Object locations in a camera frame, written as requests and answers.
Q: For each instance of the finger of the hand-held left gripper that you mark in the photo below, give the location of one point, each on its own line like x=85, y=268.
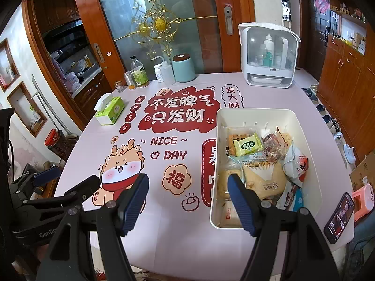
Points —
x=47, y=174
x=85, y=186

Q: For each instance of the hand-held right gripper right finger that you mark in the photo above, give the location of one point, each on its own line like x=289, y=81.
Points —
x=241, y=209

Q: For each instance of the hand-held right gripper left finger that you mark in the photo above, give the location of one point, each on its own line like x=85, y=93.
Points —
x=134, y=206

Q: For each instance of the pale popcorn clear packet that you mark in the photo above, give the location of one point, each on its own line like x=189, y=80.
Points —
x=224, y=181

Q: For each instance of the large toast bread packet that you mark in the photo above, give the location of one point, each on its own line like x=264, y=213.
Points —
x=263, y=178

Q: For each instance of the green snack packet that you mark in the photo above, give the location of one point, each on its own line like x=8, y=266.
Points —
x=247, y=146

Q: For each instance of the red and white snack packet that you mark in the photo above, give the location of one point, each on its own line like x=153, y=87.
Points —
x=297, y=166

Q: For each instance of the seeded nut bar clear packet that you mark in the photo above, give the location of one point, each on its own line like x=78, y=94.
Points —
x=271, y=139

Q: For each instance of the pale yellow snack bar packet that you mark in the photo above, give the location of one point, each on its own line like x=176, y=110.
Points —
x=285, y=139

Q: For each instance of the white plastic bin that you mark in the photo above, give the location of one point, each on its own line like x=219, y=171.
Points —
x=249, y=120

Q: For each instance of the red basket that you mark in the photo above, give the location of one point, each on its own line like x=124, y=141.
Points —
x=52, y=137

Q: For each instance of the green tissue box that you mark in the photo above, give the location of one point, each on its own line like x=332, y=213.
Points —
x=111, y=111

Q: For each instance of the black smartphone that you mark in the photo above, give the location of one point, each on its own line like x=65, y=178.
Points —
x=339, y=219

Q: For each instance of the small glass jar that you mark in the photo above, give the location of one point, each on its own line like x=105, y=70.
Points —
x=118, y=87

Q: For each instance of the metal tin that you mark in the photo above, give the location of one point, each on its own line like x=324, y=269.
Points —
x=129, y=80

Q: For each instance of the row of shoes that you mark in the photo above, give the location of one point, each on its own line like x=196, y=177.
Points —
x=348, y=152

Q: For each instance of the pink plastic container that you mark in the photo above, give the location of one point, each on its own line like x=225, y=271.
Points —
x=363, y=205

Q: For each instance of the glass bottle with green label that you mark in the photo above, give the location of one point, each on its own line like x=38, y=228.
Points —
x=139, y=74

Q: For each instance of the cardboard box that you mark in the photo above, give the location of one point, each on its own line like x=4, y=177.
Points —
x=363, y=172

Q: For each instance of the person's leg in jeans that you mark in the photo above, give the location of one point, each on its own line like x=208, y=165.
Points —
x=360, y=254

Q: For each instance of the white sterilizer cabinet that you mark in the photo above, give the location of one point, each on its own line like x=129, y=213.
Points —
x=255, y=77

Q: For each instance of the white pill bottle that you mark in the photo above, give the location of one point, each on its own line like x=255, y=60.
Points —
x=159, y=74

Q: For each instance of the white squeeze bottle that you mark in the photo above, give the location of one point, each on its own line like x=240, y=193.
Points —
x=168, y=73

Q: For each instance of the teal canister with brown lid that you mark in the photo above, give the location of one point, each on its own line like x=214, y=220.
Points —
x=184, y=70

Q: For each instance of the wooden cabinet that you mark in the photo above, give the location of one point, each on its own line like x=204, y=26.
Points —
x=345, y=87

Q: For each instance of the white and teal bottle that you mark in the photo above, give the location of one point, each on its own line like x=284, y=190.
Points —
x=268, y=49

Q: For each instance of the frosted glass sliding door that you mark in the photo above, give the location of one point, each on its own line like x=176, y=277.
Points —
x=187, y=35

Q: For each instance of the dark entrance door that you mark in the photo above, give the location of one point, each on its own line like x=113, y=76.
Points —
x=313, y=41

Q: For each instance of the pink door poster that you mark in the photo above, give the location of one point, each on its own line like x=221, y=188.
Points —
x=322, y=3

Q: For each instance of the wooden display shelf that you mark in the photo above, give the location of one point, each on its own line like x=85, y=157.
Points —
x=348, y=14

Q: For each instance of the wooden framed wall niche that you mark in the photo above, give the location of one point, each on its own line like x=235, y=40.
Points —
x=26, y=108
x=8, y=64

